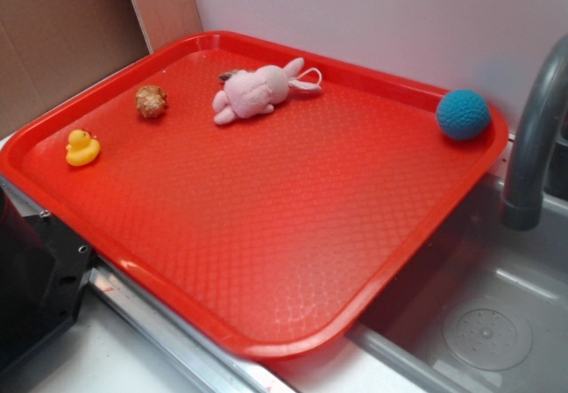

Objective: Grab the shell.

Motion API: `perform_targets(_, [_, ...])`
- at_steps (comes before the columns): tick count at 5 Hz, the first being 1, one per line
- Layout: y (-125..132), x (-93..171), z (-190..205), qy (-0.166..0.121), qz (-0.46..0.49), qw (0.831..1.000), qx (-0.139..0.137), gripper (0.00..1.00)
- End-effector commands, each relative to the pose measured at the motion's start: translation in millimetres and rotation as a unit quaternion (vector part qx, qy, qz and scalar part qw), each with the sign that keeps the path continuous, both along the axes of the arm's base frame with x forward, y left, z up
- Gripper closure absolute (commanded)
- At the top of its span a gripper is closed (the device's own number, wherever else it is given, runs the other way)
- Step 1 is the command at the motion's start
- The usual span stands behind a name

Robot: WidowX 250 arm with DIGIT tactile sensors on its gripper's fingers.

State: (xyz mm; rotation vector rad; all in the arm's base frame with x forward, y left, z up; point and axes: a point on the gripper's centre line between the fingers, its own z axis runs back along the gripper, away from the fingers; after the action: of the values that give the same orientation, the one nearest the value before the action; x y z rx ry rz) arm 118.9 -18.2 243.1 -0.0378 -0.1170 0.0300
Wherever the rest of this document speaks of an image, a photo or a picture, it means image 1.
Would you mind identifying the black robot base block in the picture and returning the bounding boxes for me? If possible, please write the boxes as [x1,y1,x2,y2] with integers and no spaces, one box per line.
[1,193,93,375]

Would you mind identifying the brown sea shell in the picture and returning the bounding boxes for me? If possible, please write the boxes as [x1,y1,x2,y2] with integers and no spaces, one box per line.
[135,85,168,119]

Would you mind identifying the red plastic tray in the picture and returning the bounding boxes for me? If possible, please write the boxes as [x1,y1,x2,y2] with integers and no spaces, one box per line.
[1,32,509,361]

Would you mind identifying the pink plush bunny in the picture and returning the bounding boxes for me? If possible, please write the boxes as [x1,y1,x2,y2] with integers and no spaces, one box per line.
[212,58,323,126]

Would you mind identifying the blue crocheted ball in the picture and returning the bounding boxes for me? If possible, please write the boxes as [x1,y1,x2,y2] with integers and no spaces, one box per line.
[436,89,491,141]

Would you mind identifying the yellow rubber duck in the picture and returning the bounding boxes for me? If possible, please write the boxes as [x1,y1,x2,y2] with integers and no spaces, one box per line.
[66,130,101,167]

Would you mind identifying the grey plastic sink basin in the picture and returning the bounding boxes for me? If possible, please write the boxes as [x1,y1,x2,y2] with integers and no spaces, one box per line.
[348,153,567,392]

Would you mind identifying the grey toy faucet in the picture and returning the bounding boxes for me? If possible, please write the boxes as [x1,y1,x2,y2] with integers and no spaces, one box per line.
[501,36,567,231]

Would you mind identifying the brown cardboard panel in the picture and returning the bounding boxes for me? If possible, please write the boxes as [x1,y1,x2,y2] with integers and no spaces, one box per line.
[1,0,148,137]

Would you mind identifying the silver metal rail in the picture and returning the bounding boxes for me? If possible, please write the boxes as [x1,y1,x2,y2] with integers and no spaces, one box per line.
[0,175,298,393]

